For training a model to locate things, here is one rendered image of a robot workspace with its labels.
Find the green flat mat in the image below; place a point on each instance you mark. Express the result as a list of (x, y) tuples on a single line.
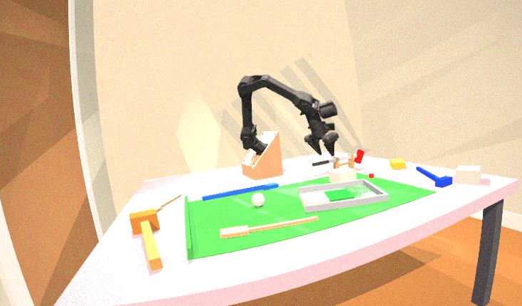
[(281, 204)]

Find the yellow block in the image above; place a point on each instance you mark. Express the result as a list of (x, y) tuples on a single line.
[(397, 163)]

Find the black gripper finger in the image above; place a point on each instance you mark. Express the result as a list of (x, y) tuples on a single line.
[(315, 146), (330, 147)]

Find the white golf ball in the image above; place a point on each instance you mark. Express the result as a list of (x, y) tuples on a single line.
[(258, 199)]

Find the blue bar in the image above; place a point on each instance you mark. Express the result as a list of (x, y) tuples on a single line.
[(240, 191)]

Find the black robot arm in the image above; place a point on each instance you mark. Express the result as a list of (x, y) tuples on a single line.
[(301, 100)]

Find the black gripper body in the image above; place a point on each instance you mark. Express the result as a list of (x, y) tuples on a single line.
[(318, 132)]

